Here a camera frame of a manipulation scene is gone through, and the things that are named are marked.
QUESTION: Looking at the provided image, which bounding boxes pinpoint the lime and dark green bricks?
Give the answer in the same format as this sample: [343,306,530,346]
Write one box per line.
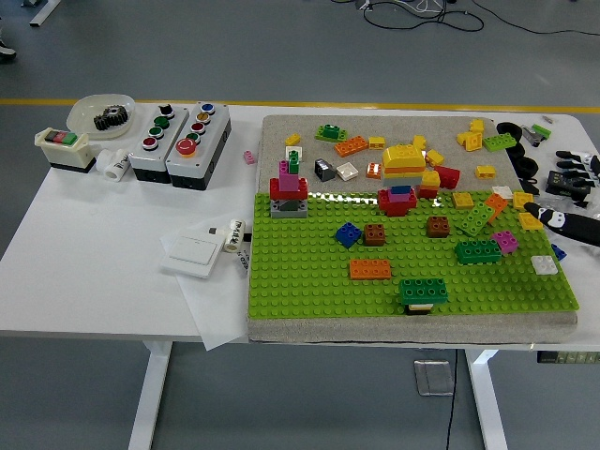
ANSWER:
[313,123,349,143]

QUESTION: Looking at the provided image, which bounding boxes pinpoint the looped black floor cable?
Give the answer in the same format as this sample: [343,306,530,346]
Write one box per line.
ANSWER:
[330,0,485,32]

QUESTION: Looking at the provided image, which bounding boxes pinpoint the metal floor socket plate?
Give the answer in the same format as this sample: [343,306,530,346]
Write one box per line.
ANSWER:
[412,359,456,398]

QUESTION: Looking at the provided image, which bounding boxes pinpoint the magenta 2x2 brick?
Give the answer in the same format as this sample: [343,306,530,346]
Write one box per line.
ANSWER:
[490,230,521,255]

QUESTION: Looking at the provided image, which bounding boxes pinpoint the dark grey sloped brick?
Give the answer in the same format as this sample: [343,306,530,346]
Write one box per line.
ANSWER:
[313,157,338,182]

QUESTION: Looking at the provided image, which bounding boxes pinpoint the blue 2x2 brick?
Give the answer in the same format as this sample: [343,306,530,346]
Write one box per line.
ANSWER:
[335,221,364,249]

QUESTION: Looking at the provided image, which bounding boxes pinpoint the white labelled pipe tee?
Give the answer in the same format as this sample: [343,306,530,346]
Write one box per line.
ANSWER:
[208,217,252,254]

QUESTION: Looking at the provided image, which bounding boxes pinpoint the grey control box emergency stop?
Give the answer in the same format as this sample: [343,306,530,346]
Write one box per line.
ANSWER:
[165,101,233,191]

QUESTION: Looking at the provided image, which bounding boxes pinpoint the yellow upturned brick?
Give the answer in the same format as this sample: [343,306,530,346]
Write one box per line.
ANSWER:
[457,129,484,152]

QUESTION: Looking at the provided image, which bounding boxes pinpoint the grey red pink green tower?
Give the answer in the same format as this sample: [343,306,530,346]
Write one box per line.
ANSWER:
[268,150,310,220]

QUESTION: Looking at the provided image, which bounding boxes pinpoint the orange 2x4 brick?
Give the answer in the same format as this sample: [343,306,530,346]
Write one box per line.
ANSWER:
[333,135,370,158]
[349,258,393,281]

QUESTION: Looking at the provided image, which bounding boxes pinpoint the grey control box black selector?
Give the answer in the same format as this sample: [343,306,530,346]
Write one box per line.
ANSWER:
[127,103,191,185]

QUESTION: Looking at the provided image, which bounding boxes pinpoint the dark green 2x4 brick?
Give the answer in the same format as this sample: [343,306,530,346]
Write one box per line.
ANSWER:
[397,277,449,306]
[454,238,503,266]

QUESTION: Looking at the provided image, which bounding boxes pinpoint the orange 2x2 brick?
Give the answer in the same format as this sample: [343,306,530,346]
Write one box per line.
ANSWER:
[484,192,509,224]

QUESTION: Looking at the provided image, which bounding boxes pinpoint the person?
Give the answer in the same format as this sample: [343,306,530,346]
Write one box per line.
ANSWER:
[0,27,18,62]

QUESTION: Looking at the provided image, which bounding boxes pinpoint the black cable under table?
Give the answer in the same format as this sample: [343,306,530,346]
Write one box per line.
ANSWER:
[443,349,459,450]

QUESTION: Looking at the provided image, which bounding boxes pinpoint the white paper sheet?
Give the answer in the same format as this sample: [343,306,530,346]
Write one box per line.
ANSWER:
[159,219,254,352]

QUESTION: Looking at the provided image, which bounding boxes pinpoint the brown 2x2 brick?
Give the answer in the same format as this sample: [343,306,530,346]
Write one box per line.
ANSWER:
[363,223,388,248]
[426,216,452,239]

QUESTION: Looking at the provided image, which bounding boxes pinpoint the red pink blue brick stack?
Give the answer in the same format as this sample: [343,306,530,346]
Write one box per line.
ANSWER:
[377,185,418,218]

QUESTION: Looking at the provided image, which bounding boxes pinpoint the translucent white bowl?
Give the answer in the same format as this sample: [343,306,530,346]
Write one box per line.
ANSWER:
[66,94,138,141]

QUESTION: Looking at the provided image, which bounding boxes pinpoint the grey green small tool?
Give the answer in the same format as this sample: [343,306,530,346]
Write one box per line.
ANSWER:
[520,122,553,147]

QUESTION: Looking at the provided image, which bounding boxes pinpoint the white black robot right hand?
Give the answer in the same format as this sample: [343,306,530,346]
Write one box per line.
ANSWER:
[522,148,600,248]

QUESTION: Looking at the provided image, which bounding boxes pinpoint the red sloped brick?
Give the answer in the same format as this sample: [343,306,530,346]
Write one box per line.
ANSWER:
[433,164,462,189]

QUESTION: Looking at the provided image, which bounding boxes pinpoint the cream switch box red green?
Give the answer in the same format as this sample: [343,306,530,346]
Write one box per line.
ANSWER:
[34,127,98,174]

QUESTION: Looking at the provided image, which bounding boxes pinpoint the white printed label strip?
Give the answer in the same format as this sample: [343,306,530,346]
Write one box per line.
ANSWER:
[232,247,254,278]

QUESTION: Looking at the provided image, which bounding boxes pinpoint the table height control panel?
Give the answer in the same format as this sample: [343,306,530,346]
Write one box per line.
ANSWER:
[536,351,600,365]

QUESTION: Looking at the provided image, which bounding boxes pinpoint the yellow orange grey brick stack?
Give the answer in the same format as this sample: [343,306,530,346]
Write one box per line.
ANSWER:
[380,143,427,188]

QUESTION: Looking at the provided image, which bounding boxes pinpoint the grey metal frame foot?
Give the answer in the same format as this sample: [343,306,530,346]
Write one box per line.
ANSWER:
[21,0,62,27]

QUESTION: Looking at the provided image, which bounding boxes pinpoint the yellow red brick stack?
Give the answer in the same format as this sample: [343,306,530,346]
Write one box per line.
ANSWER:
[416,170,442,199]

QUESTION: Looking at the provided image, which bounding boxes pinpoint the long black floor cable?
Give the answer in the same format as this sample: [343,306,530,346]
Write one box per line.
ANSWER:
[468,0,600,37]

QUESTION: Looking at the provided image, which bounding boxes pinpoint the white wall switch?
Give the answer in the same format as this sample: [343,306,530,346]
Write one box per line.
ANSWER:
[159,223,229,280]

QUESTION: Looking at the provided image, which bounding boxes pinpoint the white table leg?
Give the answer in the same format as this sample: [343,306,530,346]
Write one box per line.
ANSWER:
[463,349,510,450]
[127,340,173,450]

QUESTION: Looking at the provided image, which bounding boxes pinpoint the black metal gear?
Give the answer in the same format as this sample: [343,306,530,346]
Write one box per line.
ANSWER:
[93,105,131,131]

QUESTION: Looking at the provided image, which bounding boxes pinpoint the lime green 2x4 brick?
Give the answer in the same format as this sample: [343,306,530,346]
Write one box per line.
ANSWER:
[455,201,497,237]
[482,132,518,153]

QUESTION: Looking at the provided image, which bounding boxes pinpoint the white pipe fitting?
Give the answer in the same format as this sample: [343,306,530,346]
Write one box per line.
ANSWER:
[95,148,131,183]

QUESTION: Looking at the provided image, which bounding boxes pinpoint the black electronic device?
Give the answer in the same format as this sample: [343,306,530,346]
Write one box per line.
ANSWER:
[544,170,593,197]

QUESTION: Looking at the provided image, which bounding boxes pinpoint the lime green studded baseplate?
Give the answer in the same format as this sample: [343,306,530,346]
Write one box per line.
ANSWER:
[247,188,580,322]

